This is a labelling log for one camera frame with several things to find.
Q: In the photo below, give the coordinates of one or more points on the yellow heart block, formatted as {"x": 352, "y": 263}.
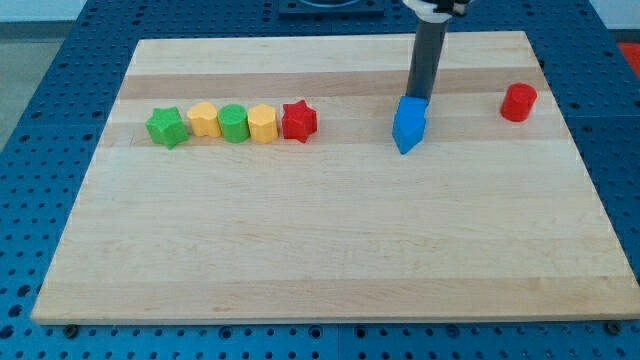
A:
{"x": 203, "y": 119}

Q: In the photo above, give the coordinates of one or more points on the yellow hexagon block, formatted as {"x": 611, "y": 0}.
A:
{"x": 262, "y": 121}

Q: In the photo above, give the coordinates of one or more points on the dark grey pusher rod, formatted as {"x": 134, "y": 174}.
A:
{"x": 427, "y": 48}

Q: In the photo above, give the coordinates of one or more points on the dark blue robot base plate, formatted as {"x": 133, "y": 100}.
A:
{"x": 299, "y": 8}

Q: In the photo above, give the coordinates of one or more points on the wooden board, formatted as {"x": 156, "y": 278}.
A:
{"x": 486, "y": 220}

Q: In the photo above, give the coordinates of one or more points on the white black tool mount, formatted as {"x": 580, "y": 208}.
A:
{"x": 437, "y": 11}

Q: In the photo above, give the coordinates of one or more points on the red star block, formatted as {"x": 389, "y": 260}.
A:
{"x": 299, "y": 121}

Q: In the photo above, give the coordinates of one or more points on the red object at right edge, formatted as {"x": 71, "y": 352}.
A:
{"x": 631, "y": 52}

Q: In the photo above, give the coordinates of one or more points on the green star block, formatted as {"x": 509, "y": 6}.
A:
{"x": 166, "y": 127}

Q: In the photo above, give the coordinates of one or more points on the red cylinder block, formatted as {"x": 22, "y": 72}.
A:
{"x": 518, "y": 102}

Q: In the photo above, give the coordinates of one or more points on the green cylinder block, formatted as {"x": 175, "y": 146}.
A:
{"x": 233, "y": 120}

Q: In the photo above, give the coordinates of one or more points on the blue pentagon block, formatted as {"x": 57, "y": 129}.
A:
{"x": 409, "y": 123}

